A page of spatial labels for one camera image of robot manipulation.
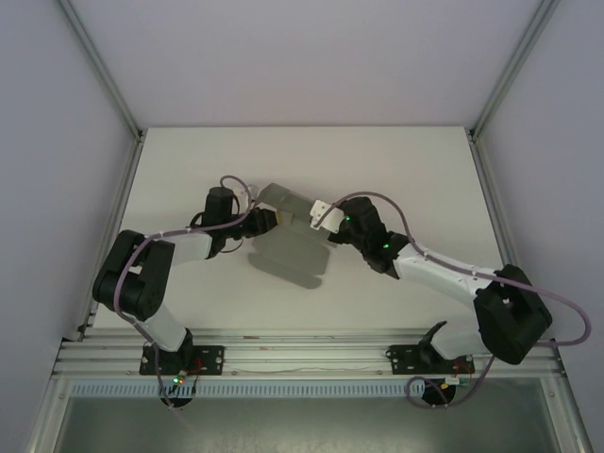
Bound slotted grey cable duct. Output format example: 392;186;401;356
69;381;412;398

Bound grey corrugated cardboard box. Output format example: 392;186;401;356
246;182;332;291

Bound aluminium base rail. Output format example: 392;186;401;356
52;328;566;379

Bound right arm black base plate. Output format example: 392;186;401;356
387;344;474;377

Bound grey metal sheet panel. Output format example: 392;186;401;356
55;394;589;453

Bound aluminium frame post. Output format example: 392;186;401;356
469;0;562;139
59;0;144;141

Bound aluminium side rail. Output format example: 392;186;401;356
75;134;145;342
466;132;538;340

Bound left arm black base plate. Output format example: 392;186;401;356
139;344;226;377

